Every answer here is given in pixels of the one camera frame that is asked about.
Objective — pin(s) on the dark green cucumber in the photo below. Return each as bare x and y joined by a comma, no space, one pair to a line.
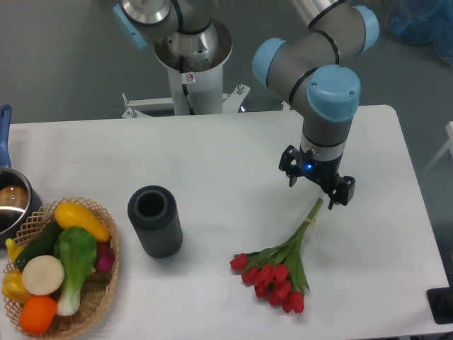
43,244

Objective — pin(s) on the red tulip bouquet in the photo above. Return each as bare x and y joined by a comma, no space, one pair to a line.
277,273

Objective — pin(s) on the yellow banana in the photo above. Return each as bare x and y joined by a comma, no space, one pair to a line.
13,249

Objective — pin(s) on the yellow bell pepper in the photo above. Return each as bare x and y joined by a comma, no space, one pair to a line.
13,287

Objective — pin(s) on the orange fruit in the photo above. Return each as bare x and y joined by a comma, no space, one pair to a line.
37,314

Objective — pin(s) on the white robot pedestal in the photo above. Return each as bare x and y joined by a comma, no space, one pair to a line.
194,65

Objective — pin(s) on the green bok choy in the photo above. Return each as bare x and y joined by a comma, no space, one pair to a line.
76,249

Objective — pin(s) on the blue handled saucepan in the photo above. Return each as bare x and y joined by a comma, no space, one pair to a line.
13,218

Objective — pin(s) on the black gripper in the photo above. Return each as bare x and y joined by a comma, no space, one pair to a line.
301,163

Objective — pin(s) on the white furniture at right edge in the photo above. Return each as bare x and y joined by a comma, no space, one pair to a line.
445,148

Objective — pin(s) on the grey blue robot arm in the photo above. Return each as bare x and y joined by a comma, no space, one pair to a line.
308,76

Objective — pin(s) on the yellow squash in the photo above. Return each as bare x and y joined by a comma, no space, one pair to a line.
69,214

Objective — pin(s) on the woven wicker basket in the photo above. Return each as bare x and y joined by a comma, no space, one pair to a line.
98,290

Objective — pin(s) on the purple radish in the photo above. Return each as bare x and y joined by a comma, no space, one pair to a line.
105,258

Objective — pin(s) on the blue plastic bag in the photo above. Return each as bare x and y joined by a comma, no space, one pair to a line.
423,23

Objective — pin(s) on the black device at table edge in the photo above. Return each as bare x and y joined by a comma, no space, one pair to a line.
440,302

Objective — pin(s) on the brown bread in pot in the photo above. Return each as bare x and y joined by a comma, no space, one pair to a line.
14,196

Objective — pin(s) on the dark grey ribbed vase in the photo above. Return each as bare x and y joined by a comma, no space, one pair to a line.
153,212

